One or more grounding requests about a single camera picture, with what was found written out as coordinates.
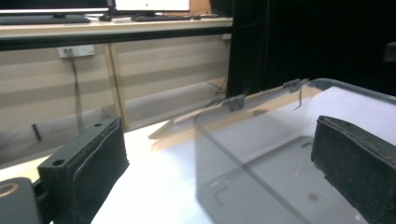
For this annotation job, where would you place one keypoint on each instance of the long wooden desk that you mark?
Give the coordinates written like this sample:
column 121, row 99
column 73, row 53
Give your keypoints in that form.
column 124, row 74

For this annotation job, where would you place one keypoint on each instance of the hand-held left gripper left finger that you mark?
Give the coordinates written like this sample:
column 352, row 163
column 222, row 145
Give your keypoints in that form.
column 87, row 168

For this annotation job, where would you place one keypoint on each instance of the clear plastic storage box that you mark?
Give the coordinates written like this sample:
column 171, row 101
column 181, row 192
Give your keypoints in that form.
column 280, row 161

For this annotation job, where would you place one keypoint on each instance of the white lit monitor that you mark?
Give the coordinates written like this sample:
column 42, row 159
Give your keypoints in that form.
column 152, row 4

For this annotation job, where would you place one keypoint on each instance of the black keyboard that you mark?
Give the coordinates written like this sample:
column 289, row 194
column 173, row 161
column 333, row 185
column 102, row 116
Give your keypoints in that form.
column 43, row 19
column 162, row 18

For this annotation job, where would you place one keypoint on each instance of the white power strip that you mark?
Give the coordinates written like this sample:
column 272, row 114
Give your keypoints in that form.
column 76, row 51

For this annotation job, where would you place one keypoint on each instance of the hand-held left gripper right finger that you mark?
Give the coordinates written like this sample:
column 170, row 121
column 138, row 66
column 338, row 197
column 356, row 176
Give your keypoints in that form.
column 358, row 161

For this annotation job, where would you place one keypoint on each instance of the black curtain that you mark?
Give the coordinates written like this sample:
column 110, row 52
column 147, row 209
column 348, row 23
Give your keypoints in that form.
column 311, row 40

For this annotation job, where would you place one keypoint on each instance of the white table sheet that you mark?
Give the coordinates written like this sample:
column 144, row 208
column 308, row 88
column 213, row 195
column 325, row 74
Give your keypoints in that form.
column 149, row 186

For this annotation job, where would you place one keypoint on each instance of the wooden table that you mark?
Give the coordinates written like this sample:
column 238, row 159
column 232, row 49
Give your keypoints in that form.
column 186, row 124

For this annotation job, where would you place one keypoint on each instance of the dark monitor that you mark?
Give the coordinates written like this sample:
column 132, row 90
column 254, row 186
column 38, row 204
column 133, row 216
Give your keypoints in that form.
column 53, row 3

